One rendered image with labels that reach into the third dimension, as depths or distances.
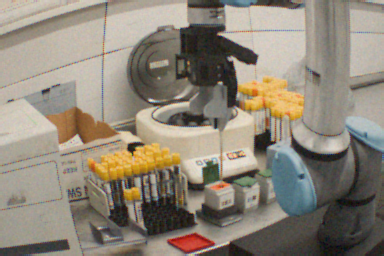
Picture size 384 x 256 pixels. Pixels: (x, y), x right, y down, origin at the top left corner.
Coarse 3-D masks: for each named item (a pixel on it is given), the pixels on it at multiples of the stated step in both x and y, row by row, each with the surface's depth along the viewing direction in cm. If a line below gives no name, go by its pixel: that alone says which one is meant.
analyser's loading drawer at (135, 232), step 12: (96, 228) 116; (108, 228) 121; (120, 228) 117; (132, 228) 124; (144, 228) 120; (84, 240) 116; (96, 240) 117; (108, 240) 116; (120, 240) 117; (132, 240) 118; (144, 240) 120
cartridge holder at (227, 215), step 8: (200, 208) 141; (208, 208) 136; (224, 208) 135; (232, 208) 136; (200, 216) 139; (208, 216) 137; (216, 216) 135; (224, 216) 135; (232, 216) 135; (240, 216) 136; (224, 224) 134
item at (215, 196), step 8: (208, 184) 137; (216, 184) 137; (224, 184) 137; (208, 192) 136; (216, 192) 134; (224, 192) 135; (232, 192) 135; (208, 200) 137; (216, 200) 134; (224, 200) 135; (232, 200) 136; (216, 208) 135
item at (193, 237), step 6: (192, 234) 129; (198, 234) 129; (168, 240) 126; (174, 240) 127; (180, 240) 127; (186, 240) 127; (192, 240) 127; (198, 240) 127; (204, 240) 127; (210, 240) 126; (174, 246) 125; (180, 246) 123; (186, 246) 124; (192, 246) 124; (198, 246) 123; (204, 246) 123; (186, 252) 121
